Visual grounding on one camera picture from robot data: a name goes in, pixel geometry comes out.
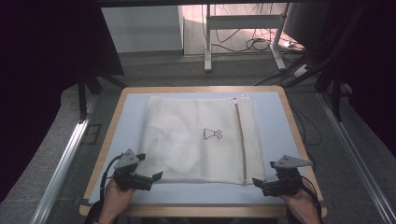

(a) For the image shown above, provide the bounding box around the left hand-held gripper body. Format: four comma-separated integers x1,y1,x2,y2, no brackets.
112,148,153,191

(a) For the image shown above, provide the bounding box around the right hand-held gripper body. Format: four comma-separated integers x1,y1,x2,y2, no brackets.
261,154,313,198

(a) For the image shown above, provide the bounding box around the white mesh laundry bag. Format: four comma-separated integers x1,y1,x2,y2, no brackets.
134,94,268,186

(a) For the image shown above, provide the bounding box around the person's left hand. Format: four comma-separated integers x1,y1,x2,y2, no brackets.
104,178,136,213

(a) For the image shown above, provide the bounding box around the person's right hand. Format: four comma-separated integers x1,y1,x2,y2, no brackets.
278,181,316,215

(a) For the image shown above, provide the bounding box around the light blue table mat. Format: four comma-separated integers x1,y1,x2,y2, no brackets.
88,91,316,205

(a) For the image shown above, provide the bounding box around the black rounded pad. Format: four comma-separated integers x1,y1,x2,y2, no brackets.
84,200,105,224

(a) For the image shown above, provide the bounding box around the dark floor grate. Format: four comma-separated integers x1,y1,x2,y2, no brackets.
81,123,103,146

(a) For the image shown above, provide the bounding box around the black metal stand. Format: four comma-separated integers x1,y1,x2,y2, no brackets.
77,69,127,121
313,6,354,123

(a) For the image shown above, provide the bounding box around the white power strip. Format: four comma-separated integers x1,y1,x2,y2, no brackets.
293,63,310,77

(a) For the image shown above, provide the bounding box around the white panel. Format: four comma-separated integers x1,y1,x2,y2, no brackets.
101,6,185,54

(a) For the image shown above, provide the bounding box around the dark curtain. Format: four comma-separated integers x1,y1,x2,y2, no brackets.
326,0,396,157
0,0,125,202

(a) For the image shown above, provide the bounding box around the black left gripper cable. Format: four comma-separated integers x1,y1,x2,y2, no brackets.
99,153,124,202

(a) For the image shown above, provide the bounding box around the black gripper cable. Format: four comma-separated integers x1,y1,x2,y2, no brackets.
99,153,124,202
300,175,324,224

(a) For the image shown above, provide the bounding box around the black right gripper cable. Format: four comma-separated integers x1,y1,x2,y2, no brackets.
300,175,324,224

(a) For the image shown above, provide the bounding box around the black floor cable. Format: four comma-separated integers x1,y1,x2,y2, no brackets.
288,97,323,173

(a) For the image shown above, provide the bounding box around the aluminium floor rail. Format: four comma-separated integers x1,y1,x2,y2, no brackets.
317,91,396,224
30,94,98,224

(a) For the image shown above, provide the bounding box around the black floor cables bundle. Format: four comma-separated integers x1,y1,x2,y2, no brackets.
213,4,283,54

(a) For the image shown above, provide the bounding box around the white metal desk frame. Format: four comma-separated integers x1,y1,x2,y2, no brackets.
204,3,291,73

